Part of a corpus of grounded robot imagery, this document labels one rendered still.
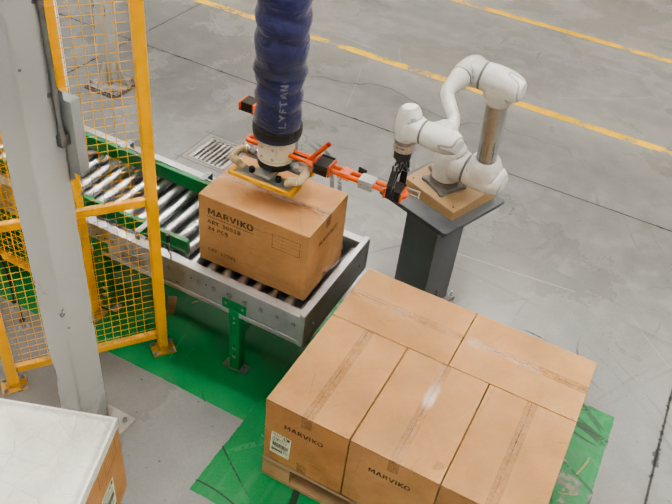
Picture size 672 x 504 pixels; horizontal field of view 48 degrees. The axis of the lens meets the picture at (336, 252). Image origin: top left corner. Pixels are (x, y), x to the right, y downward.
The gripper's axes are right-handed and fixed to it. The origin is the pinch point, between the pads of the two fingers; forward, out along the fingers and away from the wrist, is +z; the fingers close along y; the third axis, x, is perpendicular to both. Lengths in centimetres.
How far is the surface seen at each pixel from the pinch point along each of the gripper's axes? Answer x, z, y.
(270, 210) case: -54, 26, 15
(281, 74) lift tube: -54, -42, 11
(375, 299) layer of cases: 0, 66, 1
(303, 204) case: -43, 26, 2
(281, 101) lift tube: -54, -29, 10
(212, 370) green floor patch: -68, 120, 43
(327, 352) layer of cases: -4, 66, 44
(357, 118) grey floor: -122, 121, -235
